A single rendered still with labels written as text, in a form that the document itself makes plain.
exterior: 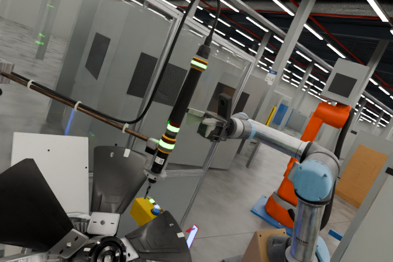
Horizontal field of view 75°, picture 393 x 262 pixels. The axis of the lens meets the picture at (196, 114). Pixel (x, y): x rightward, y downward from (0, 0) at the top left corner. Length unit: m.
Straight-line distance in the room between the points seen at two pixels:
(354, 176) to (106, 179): 8.10
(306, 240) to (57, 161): 0.94
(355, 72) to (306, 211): 3.69
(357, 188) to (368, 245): 6.29
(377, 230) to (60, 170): 2.08
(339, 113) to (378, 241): 2.54
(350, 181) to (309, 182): 7.80
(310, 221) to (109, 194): 0.68
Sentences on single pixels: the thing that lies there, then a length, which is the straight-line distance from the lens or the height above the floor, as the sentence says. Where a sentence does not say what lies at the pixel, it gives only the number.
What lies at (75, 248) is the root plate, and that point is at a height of 1.21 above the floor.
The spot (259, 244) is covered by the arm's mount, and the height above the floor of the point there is 1.18.
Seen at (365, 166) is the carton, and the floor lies 1.10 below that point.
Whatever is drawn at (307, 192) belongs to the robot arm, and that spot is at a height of 1.57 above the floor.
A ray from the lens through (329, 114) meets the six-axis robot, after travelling 4.55.
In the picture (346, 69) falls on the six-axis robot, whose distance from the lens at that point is 4.53.
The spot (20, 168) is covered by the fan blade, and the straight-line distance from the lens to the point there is 0.77.
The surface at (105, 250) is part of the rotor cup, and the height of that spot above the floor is 1.24.
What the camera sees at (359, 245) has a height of 1.06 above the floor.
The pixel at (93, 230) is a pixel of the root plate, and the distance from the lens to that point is 0.91.
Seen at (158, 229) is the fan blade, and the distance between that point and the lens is 1.05.
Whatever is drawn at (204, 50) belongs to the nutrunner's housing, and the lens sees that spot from 0.71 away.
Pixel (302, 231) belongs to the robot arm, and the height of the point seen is 1.41.
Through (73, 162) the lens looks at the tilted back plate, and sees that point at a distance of 1.11.
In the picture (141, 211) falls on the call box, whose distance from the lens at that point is 1.37.
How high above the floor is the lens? 1.79
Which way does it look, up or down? 9 degrees down
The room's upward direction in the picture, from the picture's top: 23 degrees clockwise
